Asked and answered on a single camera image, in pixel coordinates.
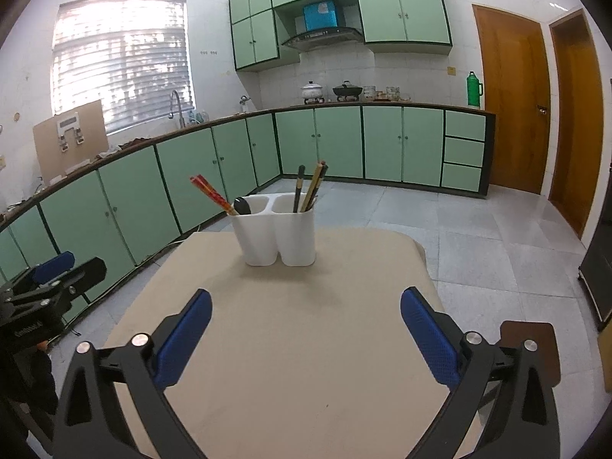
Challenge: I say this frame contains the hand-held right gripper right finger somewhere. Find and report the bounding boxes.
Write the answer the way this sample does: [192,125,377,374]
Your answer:
[400,287,561,459]

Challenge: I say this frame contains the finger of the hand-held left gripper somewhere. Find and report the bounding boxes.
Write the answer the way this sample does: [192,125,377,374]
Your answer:
[7,257,107,316]
[10,251,76,292]

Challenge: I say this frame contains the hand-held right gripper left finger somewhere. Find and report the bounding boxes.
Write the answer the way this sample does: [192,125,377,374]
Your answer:
[52,288,213,459]

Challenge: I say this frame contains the white double utensil holder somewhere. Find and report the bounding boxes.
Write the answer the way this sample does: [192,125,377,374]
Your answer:
[227,194,316,267]

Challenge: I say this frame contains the red orange patterned chopstick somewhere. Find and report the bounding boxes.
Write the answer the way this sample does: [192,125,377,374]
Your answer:
[198,175,240,215]
[194,176,238,216]

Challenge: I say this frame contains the black chopstick with light band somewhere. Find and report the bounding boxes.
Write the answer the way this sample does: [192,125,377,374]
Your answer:
[293,165,307,213]

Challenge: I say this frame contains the plain wooden chopstick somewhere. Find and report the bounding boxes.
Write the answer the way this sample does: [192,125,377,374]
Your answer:
[300,161,325,212]

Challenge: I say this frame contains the green base cabinet unit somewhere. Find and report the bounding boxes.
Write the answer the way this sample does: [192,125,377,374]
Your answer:
[0,101,494,316]

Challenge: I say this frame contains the beige tablecloth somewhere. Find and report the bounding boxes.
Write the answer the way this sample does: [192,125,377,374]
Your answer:
[96,229,483,459]

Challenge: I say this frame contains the cardboard sheet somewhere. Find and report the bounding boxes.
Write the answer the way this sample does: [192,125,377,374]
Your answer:
[33,99,110,180]

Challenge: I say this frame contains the brown chair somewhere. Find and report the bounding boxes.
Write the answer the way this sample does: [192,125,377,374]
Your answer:
[478,320,562,441]

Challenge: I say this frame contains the white printed label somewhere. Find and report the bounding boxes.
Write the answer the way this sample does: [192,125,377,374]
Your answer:
[56,112,86,150]

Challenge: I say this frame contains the metal sink faucet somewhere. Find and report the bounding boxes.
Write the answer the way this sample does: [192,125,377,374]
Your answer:
[169,90,187,129]

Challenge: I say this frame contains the window blinds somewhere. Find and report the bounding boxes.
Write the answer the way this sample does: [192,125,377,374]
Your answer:
[52,0,197,135]

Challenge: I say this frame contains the wooden door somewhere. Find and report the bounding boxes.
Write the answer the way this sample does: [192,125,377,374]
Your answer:
[548,8,604,240]
[472,4,552,196]

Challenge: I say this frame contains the green thermos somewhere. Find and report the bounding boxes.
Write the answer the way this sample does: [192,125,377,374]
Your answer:
[466,71,485,107]

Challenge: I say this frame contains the black wok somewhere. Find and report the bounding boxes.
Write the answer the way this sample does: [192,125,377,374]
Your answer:
[332,81,365,101]

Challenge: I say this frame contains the white cooking pot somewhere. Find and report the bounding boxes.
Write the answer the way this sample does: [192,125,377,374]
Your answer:
[300,81,327,103]

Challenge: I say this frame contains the range hood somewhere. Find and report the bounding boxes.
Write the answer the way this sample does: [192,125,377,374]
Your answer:
[281,26,363,52]

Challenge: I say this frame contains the blue box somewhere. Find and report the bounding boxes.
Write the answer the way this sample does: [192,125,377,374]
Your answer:
[302,1,341,32]

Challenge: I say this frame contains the green wall cabinets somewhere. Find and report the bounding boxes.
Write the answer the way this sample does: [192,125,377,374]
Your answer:
[228,0,454,73]

